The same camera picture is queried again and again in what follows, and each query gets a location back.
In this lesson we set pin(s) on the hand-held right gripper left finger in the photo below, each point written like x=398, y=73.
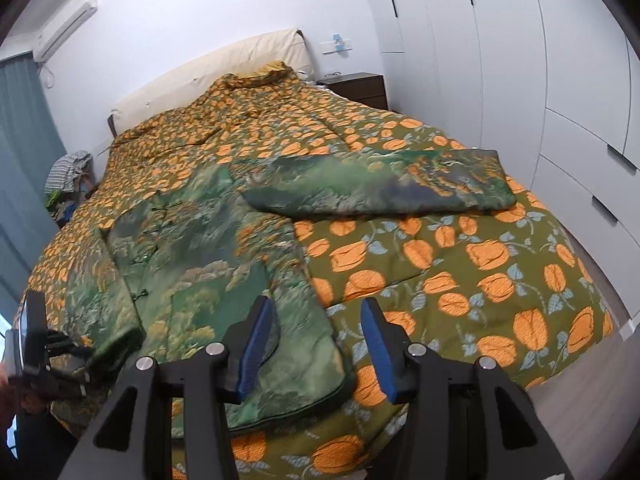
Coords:
x=255, y=345

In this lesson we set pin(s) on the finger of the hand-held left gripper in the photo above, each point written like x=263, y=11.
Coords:
x=67, y=342
x=67, y=387

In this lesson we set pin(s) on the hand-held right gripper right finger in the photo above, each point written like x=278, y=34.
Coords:
x=377, y=355

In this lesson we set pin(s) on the green landscape-print padded jacket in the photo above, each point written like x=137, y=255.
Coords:
x=200, y=240

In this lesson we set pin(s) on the pile of striped clothes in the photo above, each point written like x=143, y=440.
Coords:
x=67, y=172

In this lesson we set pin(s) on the olive quilt with orange flowers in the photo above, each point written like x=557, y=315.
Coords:
x=450, y=270

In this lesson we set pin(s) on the teal curtain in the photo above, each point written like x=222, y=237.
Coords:
x=25, y=160

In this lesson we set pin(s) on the dark wooden nightstand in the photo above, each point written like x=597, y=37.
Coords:
x=357, y=87

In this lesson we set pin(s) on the yellow pillow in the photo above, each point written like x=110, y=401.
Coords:
x=267, y=69

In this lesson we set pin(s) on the white air conditioner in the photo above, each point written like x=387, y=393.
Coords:
x=62, y=25

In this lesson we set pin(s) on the white wardrobe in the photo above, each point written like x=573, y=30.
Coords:
x=525, y=60

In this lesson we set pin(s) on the white wall socket panel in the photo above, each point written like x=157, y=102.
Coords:
x=337, y=44

